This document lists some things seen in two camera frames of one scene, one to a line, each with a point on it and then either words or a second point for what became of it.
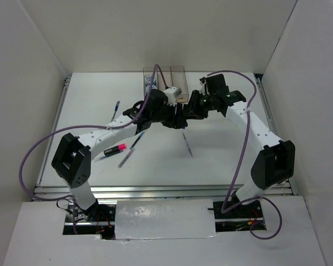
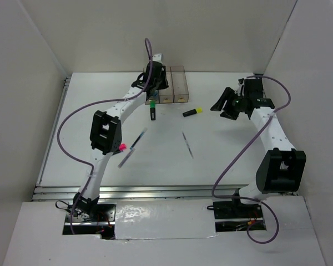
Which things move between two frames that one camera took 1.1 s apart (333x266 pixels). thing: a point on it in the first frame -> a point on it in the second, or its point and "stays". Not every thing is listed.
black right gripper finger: (190, 108) -> (227, 93)
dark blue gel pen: (137, 141) stays
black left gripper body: (165, 114) -> (161, 83)
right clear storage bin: (178, 80) stays
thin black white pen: (187, 144) stays
